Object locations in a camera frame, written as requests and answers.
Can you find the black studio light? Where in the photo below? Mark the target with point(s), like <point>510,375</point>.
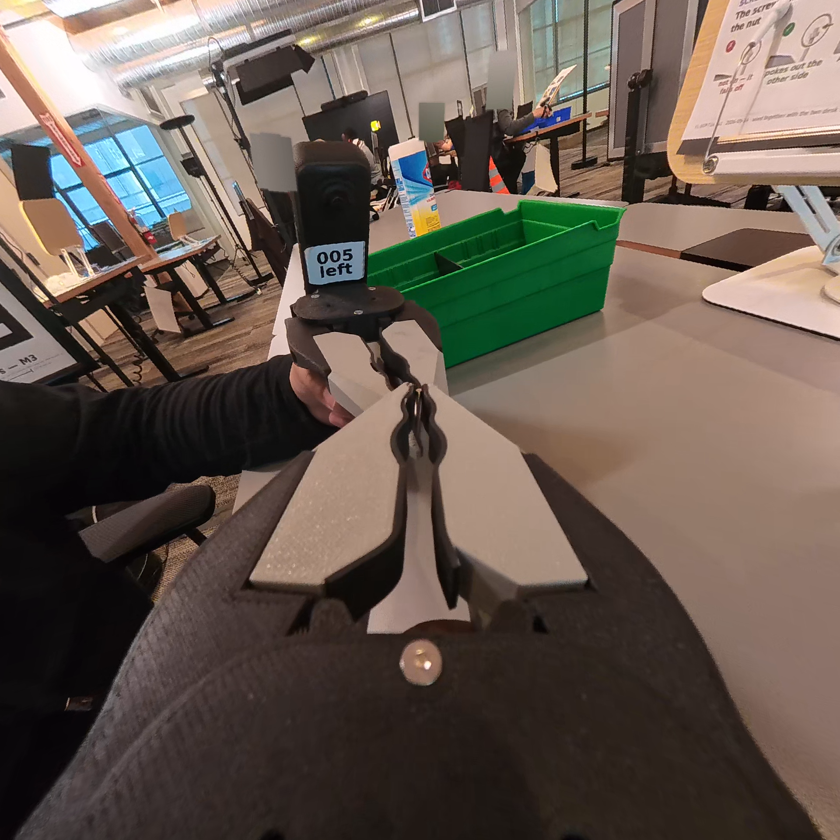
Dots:
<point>269,75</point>

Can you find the black wall screen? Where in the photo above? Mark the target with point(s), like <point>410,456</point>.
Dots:
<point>367,115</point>

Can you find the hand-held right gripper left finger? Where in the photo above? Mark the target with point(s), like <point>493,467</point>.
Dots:
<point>328,518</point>

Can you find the person's left forearm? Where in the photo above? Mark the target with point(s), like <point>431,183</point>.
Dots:
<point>197,420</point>

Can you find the framed floor sign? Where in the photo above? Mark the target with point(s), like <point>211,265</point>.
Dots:
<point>26,328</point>

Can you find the dark brown flat pad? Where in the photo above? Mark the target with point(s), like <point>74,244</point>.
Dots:
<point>748,249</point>

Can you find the small metal screw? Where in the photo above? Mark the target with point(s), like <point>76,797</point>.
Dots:
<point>417,410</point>

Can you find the black office chair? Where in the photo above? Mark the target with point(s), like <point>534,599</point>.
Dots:
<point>151,515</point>

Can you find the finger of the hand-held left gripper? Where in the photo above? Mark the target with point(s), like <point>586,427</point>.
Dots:
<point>420,354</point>
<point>348,367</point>

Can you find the person's left hand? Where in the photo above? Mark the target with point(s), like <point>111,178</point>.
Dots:
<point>315,394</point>

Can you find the grey desk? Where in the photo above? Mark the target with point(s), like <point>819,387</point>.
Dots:
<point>656,459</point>

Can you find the green plastic bin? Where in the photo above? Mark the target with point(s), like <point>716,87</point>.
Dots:
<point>525,289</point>

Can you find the black floor lamp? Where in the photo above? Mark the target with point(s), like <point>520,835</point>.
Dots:
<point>177,121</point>

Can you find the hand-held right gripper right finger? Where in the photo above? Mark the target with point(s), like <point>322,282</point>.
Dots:
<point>505,518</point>

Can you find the diagonal wooden beam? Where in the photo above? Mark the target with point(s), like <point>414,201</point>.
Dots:
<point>65,144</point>

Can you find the small blue bin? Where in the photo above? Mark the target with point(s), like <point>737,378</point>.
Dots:
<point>554,117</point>

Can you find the wipes canister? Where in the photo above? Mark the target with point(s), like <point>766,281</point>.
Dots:
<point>410,190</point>

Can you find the white instruction sheet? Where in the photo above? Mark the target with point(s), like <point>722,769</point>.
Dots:
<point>774,92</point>

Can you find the black square panel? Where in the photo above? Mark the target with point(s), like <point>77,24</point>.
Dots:
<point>29,170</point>

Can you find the wooden standing desk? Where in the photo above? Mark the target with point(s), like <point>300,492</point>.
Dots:
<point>98,279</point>
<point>184,249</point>
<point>551,128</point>

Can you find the grey framed board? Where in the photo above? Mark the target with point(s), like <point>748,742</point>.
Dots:
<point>633,79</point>

